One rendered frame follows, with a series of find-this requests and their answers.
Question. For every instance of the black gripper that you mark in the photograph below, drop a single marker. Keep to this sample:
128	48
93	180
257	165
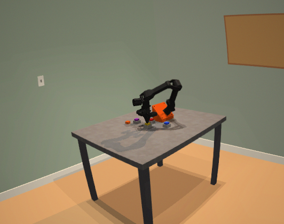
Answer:
148	114

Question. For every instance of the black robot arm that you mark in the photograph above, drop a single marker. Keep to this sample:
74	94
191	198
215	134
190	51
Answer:
150	93

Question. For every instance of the red button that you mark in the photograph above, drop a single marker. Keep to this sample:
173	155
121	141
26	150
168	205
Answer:
151	121

